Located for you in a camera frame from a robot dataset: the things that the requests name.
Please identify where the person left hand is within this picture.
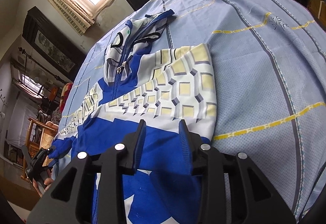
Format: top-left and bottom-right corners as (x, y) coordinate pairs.
(32, 177), (55, 198)

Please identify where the wooden chair frame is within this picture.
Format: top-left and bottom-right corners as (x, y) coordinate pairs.
(20, 116), (59, 184)

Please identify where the blue red hooded jacket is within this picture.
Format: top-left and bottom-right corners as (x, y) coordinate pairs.
(50, 10), (217, 223)

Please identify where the standing fan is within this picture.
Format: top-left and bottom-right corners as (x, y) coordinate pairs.
(29, 68), (47, 85)

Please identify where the dark framed painting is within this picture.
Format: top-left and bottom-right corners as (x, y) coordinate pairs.
(22, 7), (86, 81)

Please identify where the red flower blanket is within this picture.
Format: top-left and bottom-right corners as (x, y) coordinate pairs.
(59, 82), (73, 113)

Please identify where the left striped curtain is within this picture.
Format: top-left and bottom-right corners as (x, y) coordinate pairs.
(47, 0), (95, 36)

